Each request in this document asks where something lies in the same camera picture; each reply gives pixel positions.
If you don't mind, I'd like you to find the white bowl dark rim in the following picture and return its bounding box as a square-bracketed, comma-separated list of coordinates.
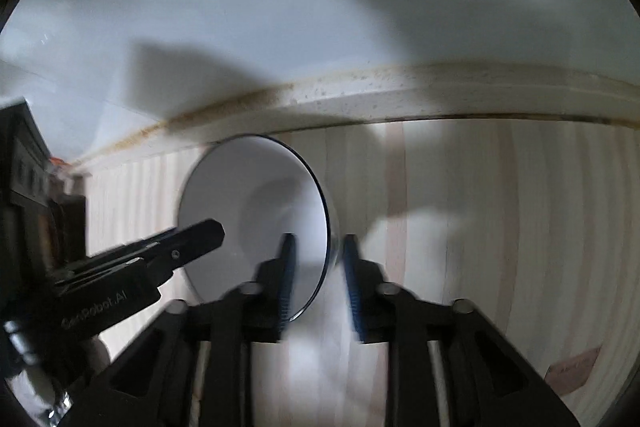
[177, 134, 337, 321]

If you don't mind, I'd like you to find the gloved left hand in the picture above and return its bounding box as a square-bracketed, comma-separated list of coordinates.
[6, 337, 111, 426]

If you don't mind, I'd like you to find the striped beige table mat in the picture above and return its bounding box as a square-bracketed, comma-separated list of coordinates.
[86, 119, 639, 426]

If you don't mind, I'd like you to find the brown mat label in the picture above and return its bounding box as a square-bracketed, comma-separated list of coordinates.
[544, 347, 601, 397]

